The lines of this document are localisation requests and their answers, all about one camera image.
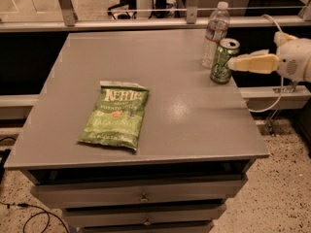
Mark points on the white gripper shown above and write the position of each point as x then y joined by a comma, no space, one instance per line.
293,59

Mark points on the grey drawer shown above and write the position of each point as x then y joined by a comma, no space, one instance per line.
144,216
84,195

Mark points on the top grey drawer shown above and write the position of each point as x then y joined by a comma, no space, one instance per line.
84,195

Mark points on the metal window railing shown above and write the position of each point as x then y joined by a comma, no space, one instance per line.
83,15

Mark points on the green soda can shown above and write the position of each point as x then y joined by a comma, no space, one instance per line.
227,48

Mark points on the green Kettle chips bag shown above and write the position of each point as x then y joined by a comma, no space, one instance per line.
117,115

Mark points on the clear plastic water bottle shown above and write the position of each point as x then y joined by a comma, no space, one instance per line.
216,30

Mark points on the grey drawer cabinet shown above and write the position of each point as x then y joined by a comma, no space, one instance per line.
192,127

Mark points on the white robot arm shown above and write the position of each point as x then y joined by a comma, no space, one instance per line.
292,59

